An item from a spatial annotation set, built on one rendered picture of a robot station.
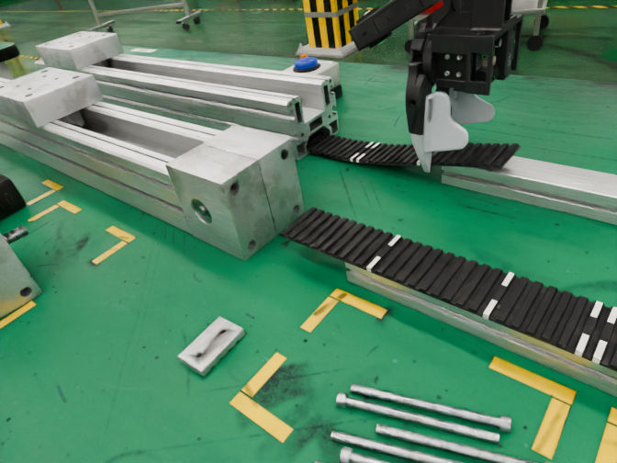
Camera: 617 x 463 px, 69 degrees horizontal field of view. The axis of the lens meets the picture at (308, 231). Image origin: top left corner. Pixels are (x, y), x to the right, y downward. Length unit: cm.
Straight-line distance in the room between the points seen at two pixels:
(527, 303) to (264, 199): 26
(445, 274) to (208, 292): 22
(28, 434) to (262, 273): 23
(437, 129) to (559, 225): 15
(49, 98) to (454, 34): 57
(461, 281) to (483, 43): 21
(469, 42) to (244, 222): 27
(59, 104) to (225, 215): 41
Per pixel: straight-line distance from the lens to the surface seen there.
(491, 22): 46
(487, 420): 33
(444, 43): 46
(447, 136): 49
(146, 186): 56
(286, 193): 49
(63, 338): 49
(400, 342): 37
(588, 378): 37
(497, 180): 52
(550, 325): 35
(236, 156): 46
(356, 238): 41
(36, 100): 77
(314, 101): 67
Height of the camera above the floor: 107
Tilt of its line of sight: 37 degrees down
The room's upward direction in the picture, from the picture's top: 11 degrees counter-clockwise
